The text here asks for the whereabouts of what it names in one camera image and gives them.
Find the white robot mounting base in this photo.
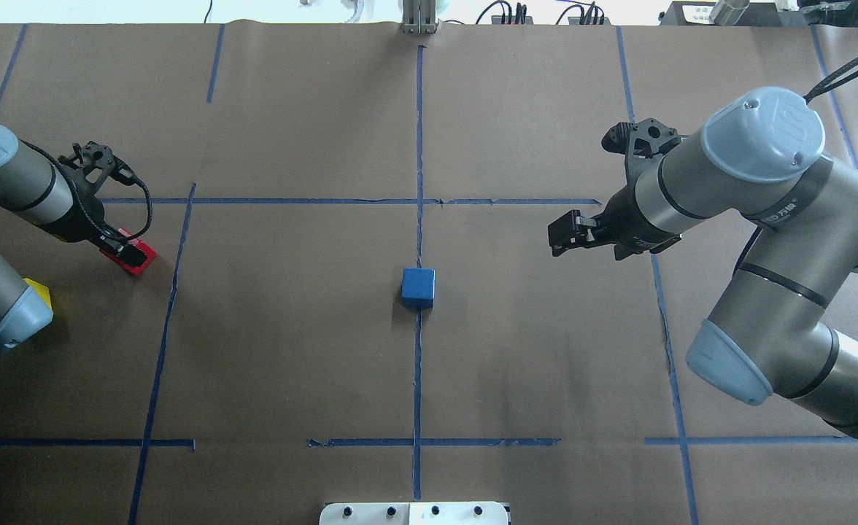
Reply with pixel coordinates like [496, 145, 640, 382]
[318, 501, 511, 524]

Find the black box on desk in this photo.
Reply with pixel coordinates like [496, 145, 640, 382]
[658, 1, 810, 28]

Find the black power strip far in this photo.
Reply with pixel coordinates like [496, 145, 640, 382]
[563, 2, 609, 26]

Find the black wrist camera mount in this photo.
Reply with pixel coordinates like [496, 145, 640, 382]
[601, 117, 689, 188]
[58, 141, 140, 195]

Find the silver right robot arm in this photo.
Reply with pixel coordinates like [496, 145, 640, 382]
[548, 86, 858, 439]

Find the small metal cup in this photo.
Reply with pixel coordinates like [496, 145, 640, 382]
[708, 0, 751, 27]

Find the red wooden block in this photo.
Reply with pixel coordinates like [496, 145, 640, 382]
[98, 238, 158, 276]

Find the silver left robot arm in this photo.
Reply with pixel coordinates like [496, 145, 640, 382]
[0, 123, 156, 354]

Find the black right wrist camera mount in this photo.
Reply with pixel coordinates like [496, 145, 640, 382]
[601, 117, 689, 188]

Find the blue wooden block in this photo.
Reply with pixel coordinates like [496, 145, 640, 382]
[401, 267, 436, 309]

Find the yellow wooden block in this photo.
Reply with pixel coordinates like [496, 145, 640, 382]
[23, 278, 53, 310]

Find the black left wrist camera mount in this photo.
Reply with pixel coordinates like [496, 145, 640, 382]
[58, 141, 140, 195]

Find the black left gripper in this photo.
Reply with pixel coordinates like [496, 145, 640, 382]
[39, 182, 148, 266]

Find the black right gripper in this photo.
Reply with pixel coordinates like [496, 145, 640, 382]
[548, 187, 681, 260]

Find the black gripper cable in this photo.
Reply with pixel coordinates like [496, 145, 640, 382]
[20, 139, 154, 245]

